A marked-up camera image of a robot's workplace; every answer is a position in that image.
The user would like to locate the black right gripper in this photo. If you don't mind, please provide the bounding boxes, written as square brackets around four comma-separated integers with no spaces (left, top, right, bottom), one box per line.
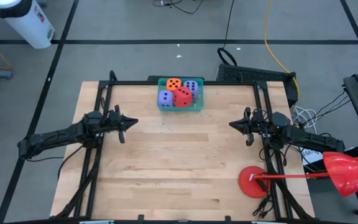
[229,106,272,147]

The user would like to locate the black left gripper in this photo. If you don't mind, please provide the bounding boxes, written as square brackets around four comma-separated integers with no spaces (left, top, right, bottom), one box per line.
[105,105,139,145]

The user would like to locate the large purple foam die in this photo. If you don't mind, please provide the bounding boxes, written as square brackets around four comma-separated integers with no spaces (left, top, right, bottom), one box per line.
[182,80,200,100]
[157,90,175,108]

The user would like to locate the large orange foam die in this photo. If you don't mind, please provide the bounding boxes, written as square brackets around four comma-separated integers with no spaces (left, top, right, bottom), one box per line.
[165,77,182,93]

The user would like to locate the large red foam die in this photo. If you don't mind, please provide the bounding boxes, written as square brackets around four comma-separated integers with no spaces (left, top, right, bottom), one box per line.
[172,86,194,109]

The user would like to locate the teal plastic tray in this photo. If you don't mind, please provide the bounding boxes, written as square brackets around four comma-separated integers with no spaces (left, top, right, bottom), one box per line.
[157,77,205,112]

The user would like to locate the red desk lamp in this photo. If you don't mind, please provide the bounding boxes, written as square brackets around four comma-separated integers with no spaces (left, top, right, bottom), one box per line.
[237,151,358,199]

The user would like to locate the white paper sheet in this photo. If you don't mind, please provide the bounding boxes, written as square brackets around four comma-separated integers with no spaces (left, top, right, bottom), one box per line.
[300,147,324,166]

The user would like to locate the white cylindrical air purifier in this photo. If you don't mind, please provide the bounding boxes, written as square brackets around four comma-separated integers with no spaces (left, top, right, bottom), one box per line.
[0,0,56,50]

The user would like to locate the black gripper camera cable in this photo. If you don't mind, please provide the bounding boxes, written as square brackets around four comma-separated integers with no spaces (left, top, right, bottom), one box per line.
[259,136,288,167]

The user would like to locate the black metal table frame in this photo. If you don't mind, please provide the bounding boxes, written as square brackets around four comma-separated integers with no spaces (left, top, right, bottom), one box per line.
[50,70,316,224]

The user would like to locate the white cable bundle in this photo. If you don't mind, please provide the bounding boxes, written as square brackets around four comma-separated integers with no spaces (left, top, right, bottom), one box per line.
[291,105,319,134]

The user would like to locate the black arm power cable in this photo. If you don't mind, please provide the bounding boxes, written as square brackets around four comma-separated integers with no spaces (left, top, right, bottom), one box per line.
[57,144,86,180]

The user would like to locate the black lamp power cord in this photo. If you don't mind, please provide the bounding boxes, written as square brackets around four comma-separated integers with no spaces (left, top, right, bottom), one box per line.
[252,195,275,218]

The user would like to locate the thin black cable bundle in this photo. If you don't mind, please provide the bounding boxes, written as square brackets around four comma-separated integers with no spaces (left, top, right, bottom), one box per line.
[303,89,351,126]

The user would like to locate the long black cable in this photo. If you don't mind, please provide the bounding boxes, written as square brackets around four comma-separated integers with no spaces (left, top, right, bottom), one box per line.
[218,0,239,67]

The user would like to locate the black floor cables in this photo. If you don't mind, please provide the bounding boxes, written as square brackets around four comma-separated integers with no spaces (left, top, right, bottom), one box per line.
[153,0,205,15]

